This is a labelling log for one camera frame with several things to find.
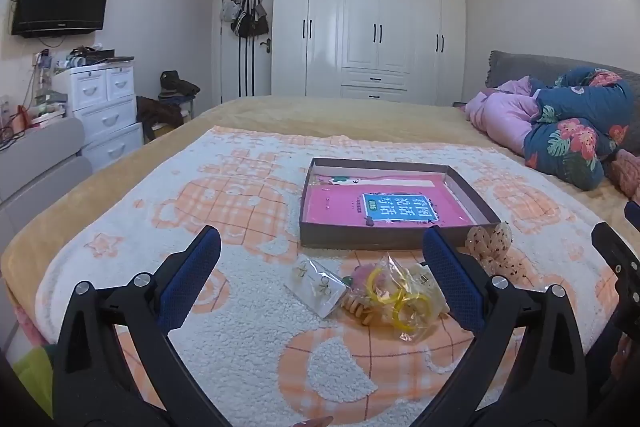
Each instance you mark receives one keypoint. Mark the orange white checked blanket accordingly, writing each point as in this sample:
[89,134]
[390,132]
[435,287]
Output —
[250,357]

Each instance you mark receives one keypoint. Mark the white plastic drawer cabinet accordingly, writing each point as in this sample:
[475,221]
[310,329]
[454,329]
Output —
[105,107]

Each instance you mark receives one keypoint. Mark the cluttered shelf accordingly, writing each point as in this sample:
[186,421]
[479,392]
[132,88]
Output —
[50,92]

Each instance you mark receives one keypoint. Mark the pink knitted pillow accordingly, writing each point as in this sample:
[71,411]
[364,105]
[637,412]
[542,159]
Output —
[627,172]

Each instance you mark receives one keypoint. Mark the black hanging bag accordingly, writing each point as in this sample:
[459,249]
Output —
[260,19]
[242,24]

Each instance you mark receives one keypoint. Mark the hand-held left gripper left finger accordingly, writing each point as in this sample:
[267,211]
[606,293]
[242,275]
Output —
[192,277]

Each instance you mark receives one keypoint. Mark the bed with beige sheet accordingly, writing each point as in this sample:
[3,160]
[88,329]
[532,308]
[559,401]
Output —
[300,117]

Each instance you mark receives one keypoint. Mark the bag of yellow rings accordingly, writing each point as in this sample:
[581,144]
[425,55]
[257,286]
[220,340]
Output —
[405,309]

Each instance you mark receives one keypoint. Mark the brown clothes pile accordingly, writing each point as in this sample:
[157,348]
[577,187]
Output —
[157,114]

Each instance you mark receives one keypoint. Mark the stool with dark clothes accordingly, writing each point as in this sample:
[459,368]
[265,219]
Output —
[177,84]

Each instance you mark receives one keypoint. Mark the grey hanging bag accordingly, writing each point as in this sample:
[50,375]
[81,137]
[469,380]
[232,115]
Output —
[229,11]

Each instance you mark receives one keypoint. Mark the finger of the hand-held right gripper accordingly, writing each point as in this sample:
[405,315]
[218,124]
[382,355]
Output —
[634,213]
[617,257]

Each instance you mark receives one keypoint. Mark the white built-in wardrobe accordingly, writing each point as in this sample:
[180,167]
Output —
[375,7]

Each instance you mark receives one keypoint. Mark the grey sofa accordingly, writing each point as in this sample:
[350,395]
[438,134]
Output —
[35,157]

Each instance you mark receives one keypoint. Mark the pink quilt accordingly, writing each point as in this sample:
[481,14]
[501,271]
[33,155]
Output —
[500,112]

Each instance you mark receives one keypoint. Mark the black set-top box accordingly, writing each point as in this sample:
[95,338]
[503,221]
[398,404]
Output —
[102,55]

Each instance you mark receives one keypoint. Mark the green cloth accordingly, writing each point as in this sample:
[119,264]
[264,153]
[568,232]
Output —
[35,382]

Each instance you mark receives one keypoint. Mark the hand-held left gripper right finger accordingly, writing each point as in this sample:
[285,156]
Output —
[452,277]

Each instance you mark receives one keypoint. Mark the pink book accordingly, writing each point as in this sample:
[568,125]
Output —
[340,207]

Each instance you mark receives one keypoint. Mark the blue floral quilt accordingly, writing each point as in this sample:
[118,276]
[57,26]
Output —
[575,132]

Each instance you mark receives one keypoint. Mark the white room door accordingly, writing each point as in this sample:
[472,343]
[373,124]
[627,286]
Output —
[261,72]

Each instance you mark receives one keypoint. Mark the pink pompom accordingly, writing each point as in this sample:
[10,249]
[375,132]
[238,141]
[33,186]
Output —
[361,279]

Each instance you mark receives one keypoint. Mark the earring card packet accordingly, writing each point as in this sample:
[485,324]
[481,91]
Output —
[320,289]

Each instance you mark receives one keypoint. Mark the beige hair claw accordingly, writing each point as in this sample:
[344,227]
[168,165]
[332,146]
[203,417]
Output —
[357,310]

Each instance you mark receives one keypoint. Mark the brown cardboard box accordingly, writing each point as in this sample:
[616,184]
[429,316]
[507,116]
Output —
[360,241]

